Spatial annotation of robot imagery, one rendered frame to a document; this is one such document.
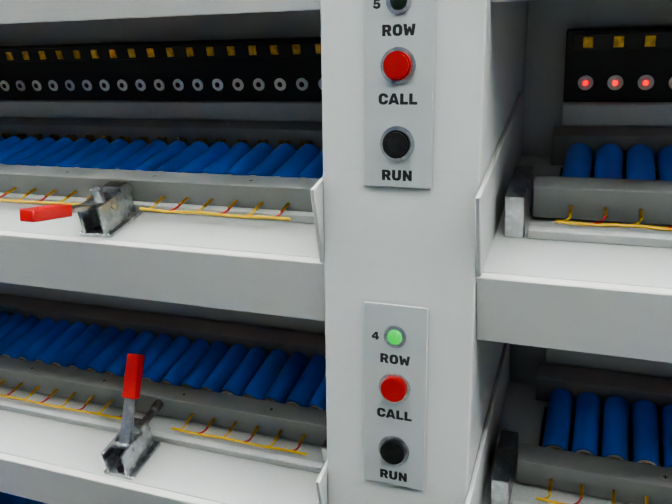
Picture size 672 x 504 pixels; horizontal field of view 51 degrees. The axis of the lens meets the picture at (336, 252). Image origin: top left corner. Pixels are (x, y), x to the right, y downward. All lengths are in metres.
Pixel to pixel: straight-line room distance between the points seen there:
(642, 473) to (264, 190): 0.32
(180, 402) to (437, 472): 0.24
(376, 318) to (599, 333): 0.13
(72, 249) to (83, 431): 0.19
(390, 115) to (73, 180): 0.28
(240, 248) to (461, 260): 0.15
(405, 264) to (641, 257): 0.14
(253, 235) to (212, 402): 0.18
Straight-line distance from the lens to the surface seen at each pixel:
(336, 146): 0.42
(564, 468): 0.53
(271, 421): 0.58
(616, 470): 0.53
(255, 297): 0.48
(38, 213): 0.48
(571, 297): 0.41
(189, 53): 0.66
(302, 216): 0.49
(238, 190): 0.51
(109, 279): 0.54
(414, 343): 0.43
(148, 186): 0.55
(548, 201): 0.47
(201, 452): 0.60
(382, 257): 0.42
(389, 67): 0.40
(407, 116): 0.40
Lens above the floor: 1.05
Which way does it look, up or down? 14 degrees down
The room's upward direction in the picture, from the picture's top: 1 degrees counter-clockwise
